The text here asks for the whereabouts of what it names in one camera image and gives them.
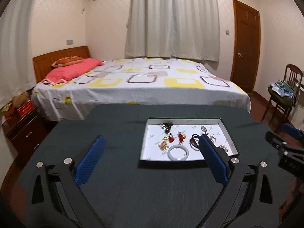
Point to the grey white curtain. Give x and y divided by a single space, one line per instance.
187 29

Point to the green white jewelry tray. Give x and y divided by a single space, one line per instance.
154 149

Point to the pile of clothes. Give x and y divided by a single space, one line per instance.
282 93

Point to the wooden chair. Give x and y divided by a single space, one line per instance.
293 77

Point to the pink pillow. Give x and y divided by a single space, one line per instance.
65 74

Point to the wooden headboard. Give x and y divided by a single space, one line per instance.
42 64

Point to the bed with patterned sheet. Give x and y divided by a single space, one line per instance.
140 81

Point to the red box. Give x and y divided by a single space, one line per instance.
25 108

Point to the red gold tassel charm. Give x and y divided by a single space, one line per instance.
169 138

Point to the white jade bangle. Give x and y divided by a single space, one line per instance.
178 153

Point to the brown teddy bear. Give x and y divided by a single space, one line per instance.
19 100

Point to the brown wooden door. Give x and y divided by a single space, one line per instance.
247 40

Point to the dark wooden nightstand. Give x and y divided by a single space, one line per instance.
25 133

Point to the orange brown pillow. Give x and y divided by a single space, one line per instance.
63 62

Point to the red knot white bead charm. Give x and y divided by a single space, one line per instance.
181 137

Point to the wall socket above headboard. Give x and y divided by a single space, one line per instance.
69 42

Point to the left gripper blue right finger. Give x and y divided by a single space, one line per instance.
213 159

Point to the pearl flower brooch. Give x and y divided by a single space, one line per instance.
204 129

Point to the rose gold pearl brooch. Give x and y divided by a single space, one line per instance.
223 147

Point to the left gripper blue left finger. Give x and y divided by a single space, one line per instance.
87 160

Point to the dark green table cloth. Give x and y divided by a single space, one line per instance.
126 195

